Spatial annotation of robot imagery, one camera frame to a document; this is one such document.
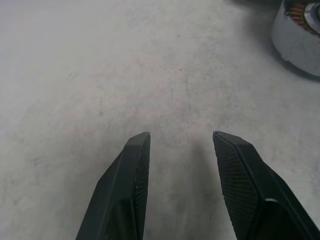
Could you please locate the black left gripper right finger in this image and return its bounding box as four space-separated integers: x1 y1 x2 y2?
212 130 320 240

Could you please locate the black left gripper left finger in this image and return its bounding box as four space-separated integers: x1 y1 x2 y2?
75 131 152 240

